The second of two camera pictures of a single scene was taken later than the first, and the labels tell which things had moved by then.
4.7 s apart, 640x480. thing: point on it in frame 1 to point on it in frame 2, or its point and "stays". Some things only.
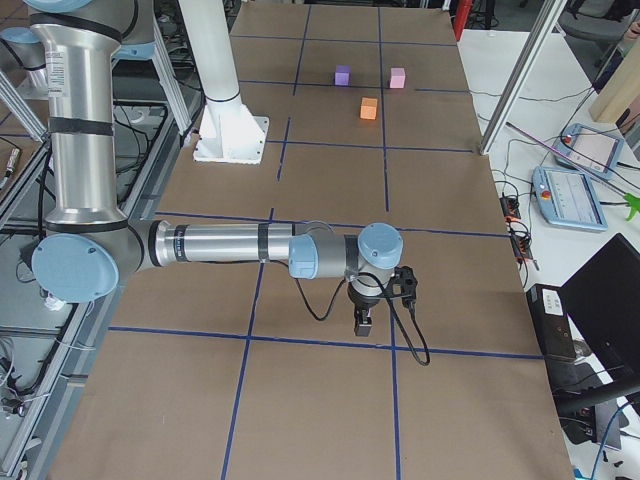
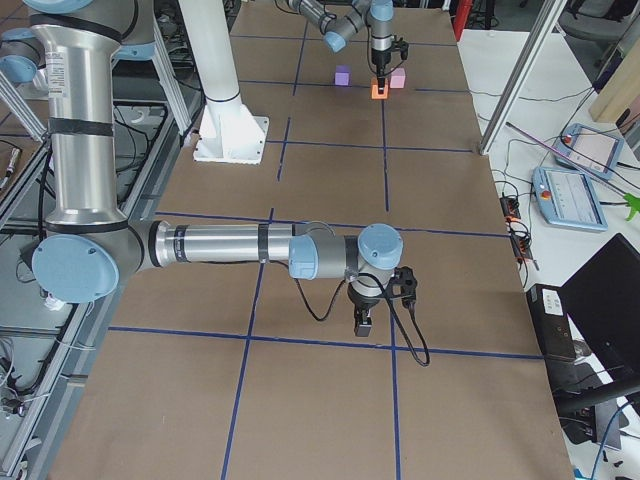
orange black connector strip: (521, 239) stays
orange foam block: (368, 107) to (374, 88)
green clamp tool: (634, 206) stays
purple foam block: (342, 76) stays
